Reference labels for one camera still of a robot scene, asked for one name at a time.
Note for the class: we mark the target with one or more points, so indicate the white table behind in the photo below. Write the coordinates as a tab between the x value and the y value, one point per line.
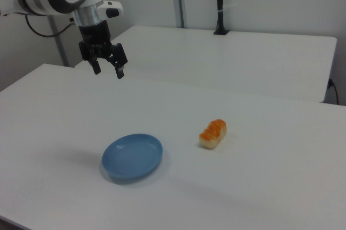
229	62

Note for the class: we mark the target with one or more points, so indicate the black camera pole with clamp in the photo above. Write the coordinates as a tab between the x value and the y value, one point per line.
221	2

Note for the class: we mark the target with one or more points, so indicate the blue plate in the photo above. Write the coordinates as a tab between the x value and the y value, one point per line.
132	157

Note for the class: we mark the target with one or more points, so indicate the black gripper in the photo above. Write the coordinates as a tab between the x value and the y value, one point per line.
96	41

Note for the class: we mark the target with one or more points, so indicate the orange-topped bread loaf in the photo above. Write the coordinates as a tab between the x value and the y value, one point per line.
213	134

